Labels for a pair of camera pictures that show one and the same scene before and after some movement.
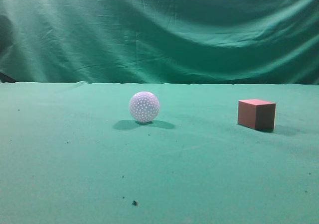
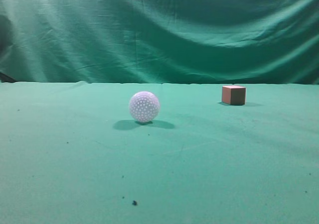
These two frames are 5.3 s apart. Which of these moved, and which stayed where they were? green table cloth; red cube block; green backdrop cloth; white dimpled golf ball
Moved: red cube block
Stayed: green table cloth; green backdrop cloth; white dimpled golf ball
